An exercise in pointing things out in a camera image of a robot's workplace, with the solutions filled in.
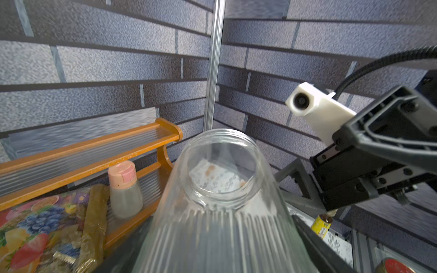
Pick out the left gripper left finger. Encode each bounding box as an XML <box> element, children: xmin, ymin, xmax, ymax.
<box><xmin>94</xmin><ymin>216</ymin><xmax>154</xmax><ymax>273</ymax></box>

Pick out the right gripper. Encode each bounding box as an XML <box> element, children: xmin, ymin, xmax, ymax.
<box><xmin>274</xmin><ymin>86</ymin><xmax>437</xmax><ymax>216</ymax></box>

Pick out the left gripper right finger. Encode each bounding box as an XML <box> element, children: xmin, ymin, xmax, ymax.
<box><xmin>291</xmin><ymin>215</ymin><xmax>356</xmax><ymax>273</ymax></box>

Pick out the glass jar beige lid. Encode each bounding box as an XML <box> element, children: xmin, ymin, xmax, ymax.
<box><xmin>133</xmin><ymin>129</ymin><xmax>316</xmax><ymax>273</ymax></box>

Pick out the floral table mat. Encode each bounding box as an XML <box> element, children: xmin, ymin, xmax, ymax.
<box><xmin>286</xmin><ymin>204</ymin><xmax>354</xmax><ymax>268</ymax></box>

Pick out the yellow oil bottle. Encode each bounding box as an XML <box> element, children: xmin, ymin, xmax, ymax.
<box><xmin>311</xmin><ymin>210</ymin><xmax>337</xmax><ymax>239</ymax></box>

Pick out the pink lidded plastic cup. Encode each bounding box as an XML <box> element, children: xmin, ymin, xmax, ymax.
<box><xmin>108</xmin><ymin>160</ymin><xmax>143</xmax><ymax>219</ymax></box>

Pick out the colourful candy bag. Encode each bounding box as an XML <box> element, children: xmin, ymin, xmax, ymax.
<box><xmin>1</xmin><ymin>184</ymin><xmax>110</xmax><ymax>273</ymax></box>

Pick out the red round tin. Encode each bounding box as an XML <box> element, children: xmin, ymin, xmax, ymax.
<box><xmin>375</xmin><ymin>258</ymin><xmax>415</xmax><ymax>273</ymax></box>

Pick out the wooden two-tier shelf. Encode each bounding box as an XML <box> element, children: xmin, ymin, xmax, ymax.
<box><xmin>1</xmin><ymin>118</ymin><xmax>183</xmax><ymax>250</ymax></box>

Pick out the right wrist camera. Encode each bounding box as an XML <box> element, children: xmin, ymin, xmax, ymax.
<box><xmin>285</xmin><ymin>82</ymin><xmax>356</xmax><ymax>146</ymax></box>

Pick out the black corrugated cable conduit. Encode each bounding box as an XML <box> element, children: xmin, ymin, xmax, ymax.
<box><xmin>332</xmin><ymin>45</ymin><xmax>437</xmax><ymax>100</ymax></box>

